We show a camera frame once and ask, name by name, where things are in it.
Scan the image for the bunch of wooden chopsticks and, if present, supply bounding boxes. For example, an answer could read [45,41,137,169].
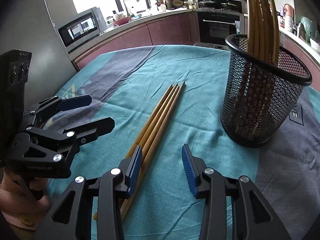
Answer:
[240,0,280,135]

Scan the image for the person's left hand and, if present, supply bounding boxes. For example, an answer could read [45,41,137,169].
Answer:
[25,177,49,202]

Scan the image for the brown wooden chopstick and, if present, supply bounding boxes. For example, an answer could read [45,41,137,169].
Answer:
[135,83,178,153]
[140,86,181,165]
[121,81,186,222]
[125,84,173,158]

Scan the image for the white kitchen countertop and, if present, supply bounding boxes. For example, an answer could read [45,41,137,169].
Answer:
[66,8,320,63]

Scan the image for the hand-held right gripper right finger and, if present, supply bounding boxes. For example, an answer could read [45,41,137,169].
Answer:
[181,144,292,240]

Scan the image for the long pink base cabinet run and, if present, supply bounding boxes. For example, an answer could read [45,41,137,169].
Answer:
[72,11,198,70]

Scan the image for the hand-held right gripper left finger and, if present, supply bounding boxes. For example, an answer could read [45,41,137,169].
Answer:
[34,145,143,240]

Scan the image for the pink bowl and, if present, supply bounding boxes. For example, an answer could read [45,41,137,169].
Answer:
[113,16,132,27]

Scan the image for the pink peninsula base cabinet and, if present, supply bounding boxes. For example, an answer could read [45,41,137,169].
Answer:
[279,34,320,90]

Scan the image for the mint green appliance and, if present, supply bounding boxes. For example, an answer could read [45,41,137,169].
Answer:
[299,16,315,39]

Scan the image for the black integrated stove oven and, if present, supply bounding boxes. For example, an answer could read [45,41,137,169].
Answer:
[195,0,245,46]

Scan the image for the black mesh holder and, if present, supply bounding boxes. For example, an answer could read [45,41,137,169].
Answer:
[220,34,313,148]

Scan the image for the grey refrigerator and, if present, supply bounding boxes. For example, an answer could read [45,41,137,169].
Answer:
[0,0,78,85]

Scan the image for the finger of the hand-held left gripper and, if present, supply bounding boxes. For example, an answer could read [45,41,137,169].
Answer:
[24,94,92,120]
[7,117,115,165]

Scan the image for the silver microwave oven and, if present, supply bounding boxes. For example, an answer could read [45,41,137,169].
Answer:
[58,7,105,53]

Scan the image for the teal grey patterned tablecloth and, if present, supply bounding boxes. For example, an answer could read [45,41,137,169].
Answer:
[41,44,320,240]

